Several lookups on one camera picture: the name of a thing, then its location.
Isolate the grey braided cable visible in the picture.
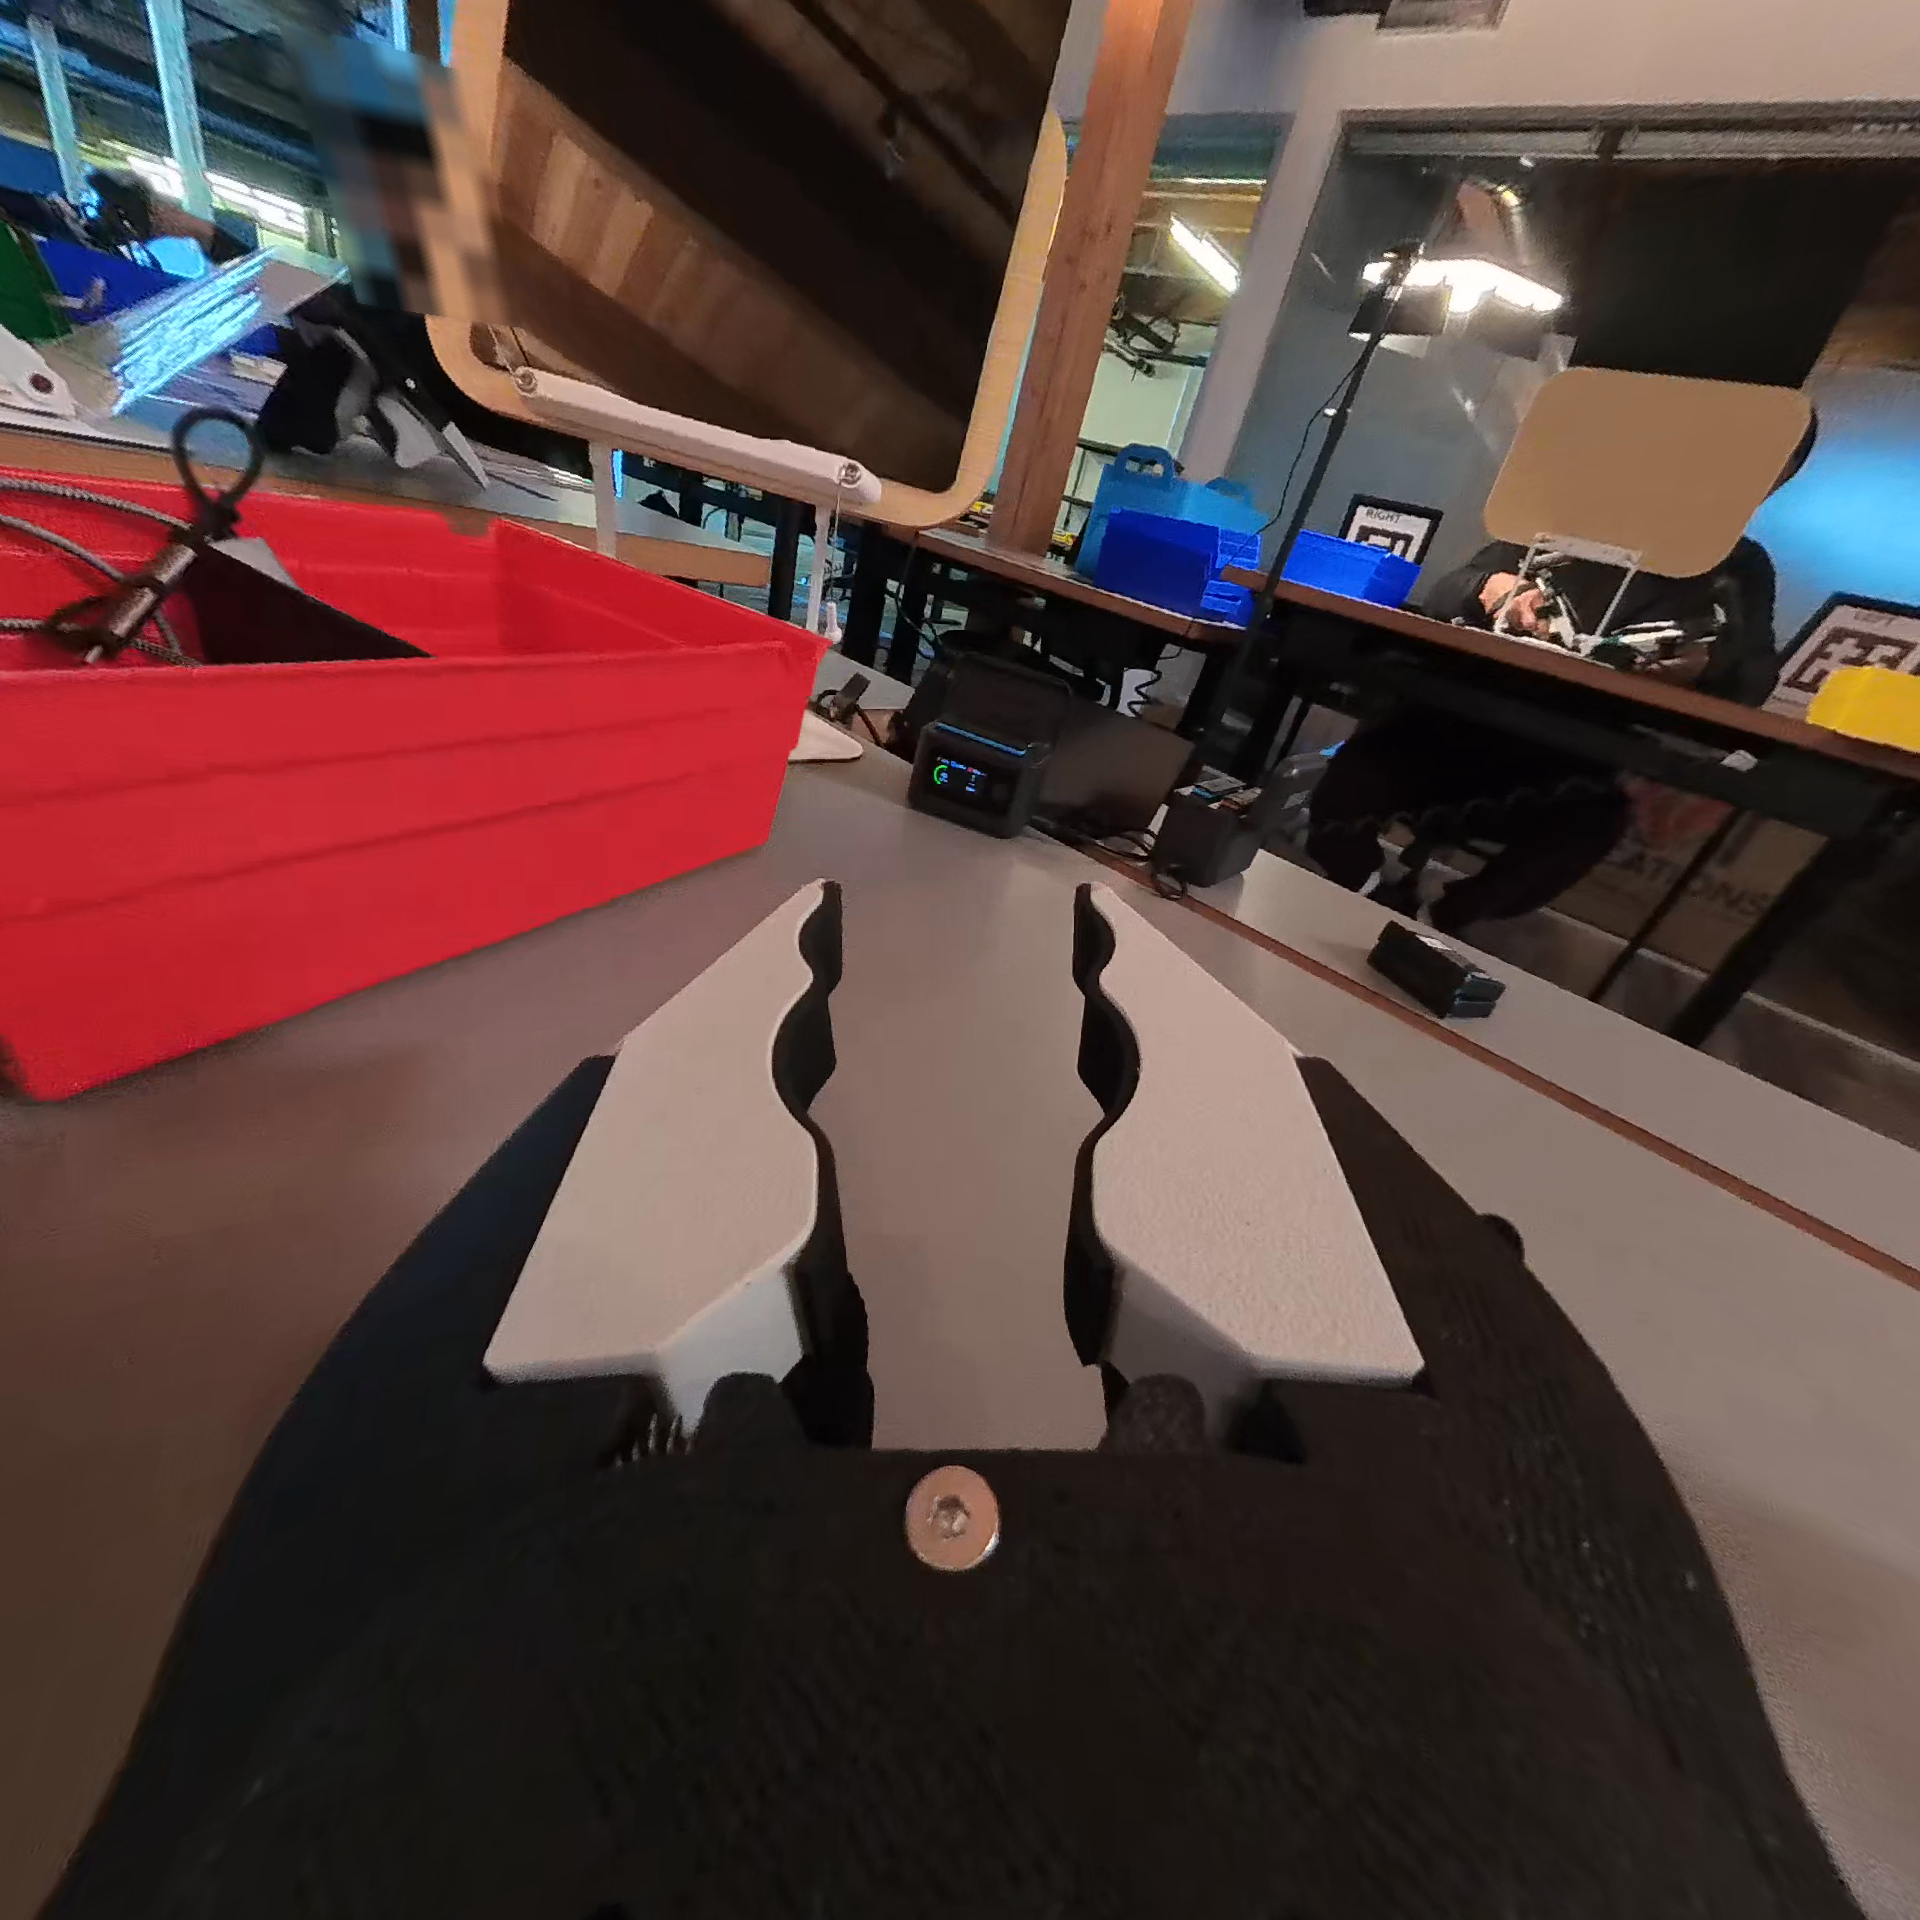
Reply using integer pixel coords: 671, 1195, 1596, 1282
0, 407, 265, 667

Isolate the black bin divider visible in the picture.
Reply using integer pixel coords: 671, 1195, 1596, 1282
182, 536, 432, 663

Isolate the wooden post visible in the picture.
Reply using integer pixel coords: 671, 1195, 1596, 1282
992, 0, 1205, 555

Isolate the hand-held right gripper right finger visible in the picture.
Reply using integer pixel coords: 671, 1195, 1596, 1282
1064, 883, 1426, 1444

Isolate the black power station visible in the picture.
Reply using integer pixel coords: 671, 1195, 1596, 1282
909, 650, 1077, 843

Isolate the framed printed tag sign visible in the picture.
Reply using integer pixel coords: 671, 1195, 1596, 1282
1766, 593, 1920, 718
1332, 494, 1448, 571

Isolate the red plastic bin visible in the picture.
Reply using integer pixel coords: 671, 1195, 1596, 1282
0, 464, 834, 1107

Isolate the small black box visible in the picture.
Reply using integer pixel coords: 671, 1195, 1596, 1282
1365, 919, 1512, 1022

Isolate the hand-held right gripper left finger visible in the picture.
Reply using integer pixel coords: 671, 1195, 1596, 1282
482, 879, 877, 1453

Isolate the metal helping hand tool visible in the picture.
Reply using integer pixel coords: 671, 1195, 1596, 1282
1499, 525, 1715, 667

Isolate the wood-framed dark screen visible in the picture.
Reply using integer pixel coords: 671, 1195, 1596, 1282
424, 0, 1072, 525

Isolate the wooden desk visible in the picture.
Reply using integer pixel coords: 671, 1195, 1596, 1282
1221, 561, 1920, 1052
897, 520, 1258, 784

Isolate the yellow plastic bin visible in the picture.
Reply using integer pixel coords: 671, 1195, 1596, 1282
1802, 663, 1920, 760

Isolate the black charger box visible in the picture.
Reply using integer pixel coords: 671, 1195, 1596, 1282
1149, 773, 1271, 887

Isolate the blue plastic bin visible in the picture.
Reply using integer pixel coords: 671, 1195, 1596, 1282
1090, 510, 1263, 630
33, 229, 214, 328
1263, 525, 1426, 610

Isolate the bright studio lamp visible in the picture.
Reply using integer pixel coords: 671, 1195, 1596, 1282
1345, 241, 1564, 346

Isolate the light blue crate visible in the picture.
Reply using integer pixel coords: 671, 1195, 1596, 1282
1072, 443, 1263, 578

